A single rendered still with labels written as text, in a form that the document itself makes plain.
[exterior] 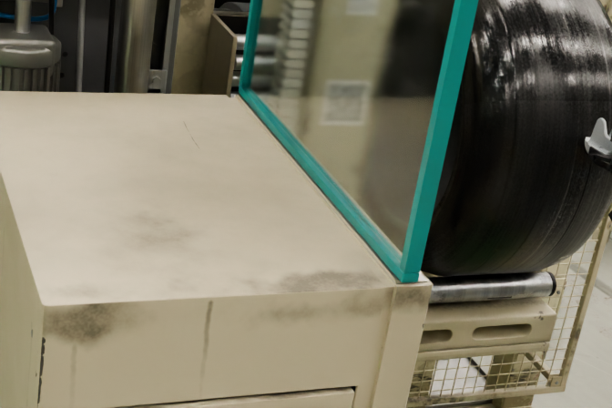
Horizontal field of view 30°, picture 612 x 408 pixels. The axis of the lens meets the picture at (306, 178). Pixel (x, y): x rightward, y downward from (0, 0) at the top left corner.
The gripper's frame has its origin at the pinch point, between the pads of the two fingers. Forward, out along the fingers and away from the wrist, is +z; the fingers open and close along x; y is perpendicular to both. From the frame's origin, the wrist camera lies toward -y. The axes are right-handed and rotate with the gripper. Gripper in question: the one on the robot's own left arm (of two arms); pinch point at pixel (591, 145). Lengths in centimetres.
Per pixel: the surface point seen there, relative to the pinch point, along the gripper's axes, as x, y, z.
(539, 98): 9.2, 6.6, 2.6
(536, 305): -7.8, -35.2, 16.6
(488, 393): -38, -85, 69
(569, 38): 2.2, 15.0, 7.7
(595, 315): -132, -109, 151
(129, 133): 74, 3, -5
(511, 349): -2.4, -42.2, 14.1
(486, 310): 2.8, -35.2, 16.1
